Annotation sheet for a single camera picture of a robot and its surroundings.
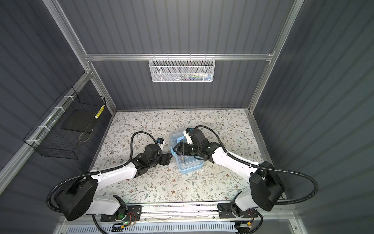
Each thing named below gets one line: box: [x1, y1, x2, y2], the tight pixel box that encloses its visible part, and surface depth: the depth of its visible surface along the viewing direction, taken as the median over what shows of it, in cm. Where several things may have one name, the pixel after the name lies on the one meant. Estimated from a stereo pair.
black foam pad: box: [60, 108, 100, 134], surface depth 78 cm
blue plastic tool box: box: [170, 146, 204, 175], surface depth 84 cm
